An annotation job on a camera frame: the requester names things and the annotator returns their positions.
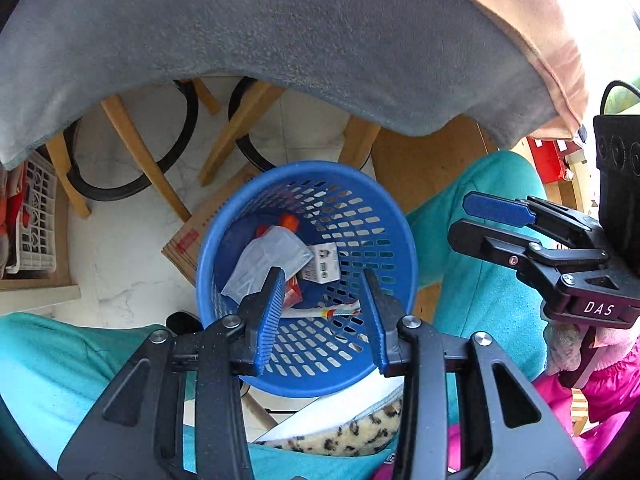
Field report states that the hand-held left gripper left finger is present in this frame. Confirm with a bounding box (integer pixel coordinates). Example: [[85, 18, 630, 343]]
[[57, 266, 287, 480]]

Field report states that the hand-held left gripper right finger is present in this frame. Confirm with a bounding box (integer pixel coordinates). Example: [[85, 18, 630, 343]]
[[360, 269, 586, 480]]

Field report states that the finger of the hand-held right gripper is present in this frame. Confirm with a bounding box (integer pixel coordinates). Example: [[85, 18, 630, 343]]
[[462, 192, 609, 252], [447, 219, 612, 302]]

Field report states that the long red box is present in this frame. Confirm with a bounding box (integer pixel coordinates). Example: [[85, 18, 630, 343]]
[[256, 225, 305, 309]]

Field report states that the white toothpaste tube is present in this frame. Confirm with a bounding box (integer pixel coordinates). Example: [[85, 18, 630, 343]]
[[294, 302, 362, 320]]

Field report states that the white plastic packet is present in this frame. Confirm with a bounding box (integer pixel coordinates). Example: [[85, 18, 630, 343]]
[[221, 225, 314, 307]]

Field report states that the small white printed box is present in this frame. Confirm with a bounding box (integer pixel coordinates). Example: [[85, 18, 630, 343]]
[[301, 242, 342, 284]]

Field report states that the blue plastic waste basket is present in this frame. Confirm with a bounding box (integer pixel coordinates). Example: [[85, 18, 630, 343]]
[[196, 161, 420, 399]]

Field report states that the person's right leg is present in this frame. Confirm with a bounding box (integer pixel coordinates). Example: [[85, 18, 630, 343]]
[[404, 150, 567, 412]]

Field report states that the person's leg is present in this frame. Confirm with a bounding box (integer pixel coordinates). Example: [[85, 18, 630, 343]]
[[404, 150, 567, 412], [0, 312, 401, 480]]

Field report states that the dark red box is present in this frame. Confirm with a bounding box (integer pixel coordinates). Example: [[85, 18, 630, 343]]
[[530, 137, 584, 184]]

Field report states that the cardboard box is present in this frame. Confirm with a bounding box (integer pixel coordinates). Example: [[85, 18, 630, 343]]
[[161, 162, 262, 289]]

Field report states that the leopard print slipper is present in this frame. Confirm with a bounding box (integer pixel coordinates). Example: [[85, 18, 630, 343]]
[[255, 372, 406, 459]]

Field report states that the person's left leg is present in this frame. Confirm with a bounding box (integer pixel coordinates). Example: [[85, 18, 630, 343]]
[[0, 312, 401, 480]]

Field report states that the white plastic crate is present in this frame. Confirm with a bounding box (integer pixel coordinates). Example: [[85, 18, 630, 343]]
[[5, 152, 60, 275]]

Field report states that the plush tablecloth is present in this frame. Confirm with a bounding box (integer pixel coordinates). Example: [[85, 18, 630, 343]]
[[0, 0, 590, 172]]

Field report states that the black cable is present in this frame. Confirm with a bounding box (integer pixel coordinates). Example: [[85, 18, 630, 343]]
[[599, 79, 640, 117]]

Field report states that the wooden stool with black ring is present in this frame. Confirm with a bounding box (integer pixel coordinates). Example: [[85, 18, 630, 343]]
[[199, 76, 384, 189], [45, 78, 221, 221]]

